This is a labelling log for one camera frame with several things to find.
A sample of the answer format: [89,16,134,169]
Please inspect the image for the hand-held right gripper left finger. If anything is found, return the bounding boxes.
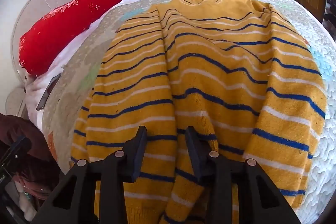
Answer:
[30,126,148,224]

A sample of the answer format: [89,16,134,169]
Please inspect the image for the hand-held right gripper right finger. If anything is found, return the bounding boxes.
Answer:
[185,127,302,224]

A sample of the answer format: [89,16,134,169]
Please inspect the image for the yellow striped sweater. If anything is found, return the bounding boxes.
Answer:
[70,0,327,224]

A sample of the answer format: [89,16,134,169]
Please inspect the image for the dark maroon clothing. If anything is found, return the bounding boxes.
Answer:
[0,113,63,197]

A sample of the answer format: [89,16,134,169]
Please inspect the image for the dark smartphone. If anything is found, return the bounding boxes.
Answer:
[36,73,61,111]

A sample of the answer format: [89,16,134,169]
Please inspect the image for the pale bedsheet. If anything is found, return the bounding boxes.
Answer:
[24,0,147,132]

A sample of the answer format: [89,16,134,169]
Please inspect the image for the beige quilted bed cover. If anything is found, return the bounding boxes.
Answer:
[42,0,336,224]

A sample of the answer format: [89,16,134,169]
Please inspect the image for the red patterned blanket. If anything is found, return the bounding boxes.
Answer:
[19,0,175,76]

